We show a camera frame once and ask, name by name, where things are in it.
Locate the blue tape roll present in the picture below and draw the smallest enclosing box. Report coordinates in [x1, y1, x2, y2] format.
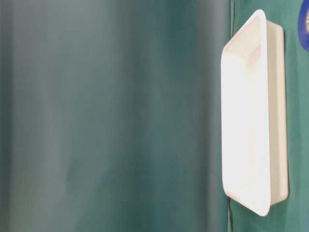
[298, 0, 309, 52]

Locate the white plastic tray case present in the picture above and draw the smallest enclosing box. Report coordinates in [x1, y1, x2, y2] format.
[221, 9, 289, 217]

